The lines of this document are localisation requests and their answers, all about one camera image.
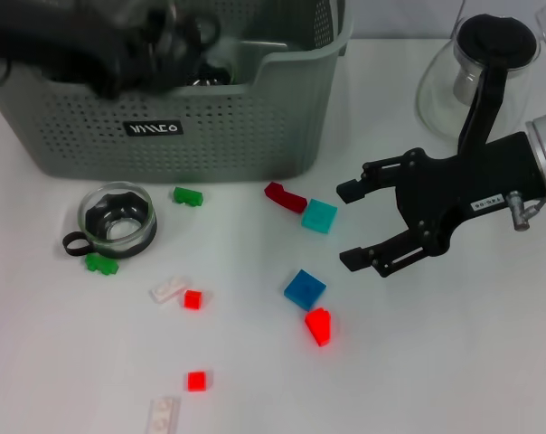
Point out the dark red curved brick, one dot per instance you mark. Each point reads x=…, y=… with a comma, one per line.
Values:
x=286, y=198

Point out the green toy brick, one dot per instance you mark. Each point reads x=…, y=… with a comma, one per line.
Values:
x=101, y=264
x=189, y=196

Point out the teal flat toy brick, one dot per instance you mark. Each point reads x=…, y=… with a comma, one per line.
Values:
x=319, y=216

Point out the translucent clear two-stud brick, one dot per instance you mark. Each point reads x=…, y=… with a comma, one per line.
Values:
x=164, y=413

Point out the blue flat toy brick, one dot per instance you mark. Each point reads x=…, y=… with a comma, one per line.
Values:
x=304, y=289

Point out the bright red sloped brick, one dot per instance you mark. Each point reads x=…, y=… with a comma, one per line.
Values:
x=319, y=326

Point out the right gripper silver metal fitting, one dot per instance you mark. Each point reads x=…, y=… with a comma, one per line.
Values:
x=518, y=212

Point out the white two-stud brick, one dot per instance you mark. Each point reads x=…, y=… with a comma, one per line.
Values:
x=166, y=290

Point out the small red cube brick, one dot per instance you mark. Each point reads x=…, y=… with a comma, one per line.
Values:
x=196, y=381
x=192, y=299

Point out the grey perforated storage bin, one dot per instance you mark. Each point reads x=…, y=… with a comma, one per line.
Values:
x=209, y=135

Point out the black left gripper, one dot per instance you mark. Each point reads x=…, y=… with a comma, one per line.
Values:
x=74, y=50

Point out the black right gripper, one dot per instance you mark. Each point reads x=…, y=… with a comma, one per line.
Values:
x=458, y=185

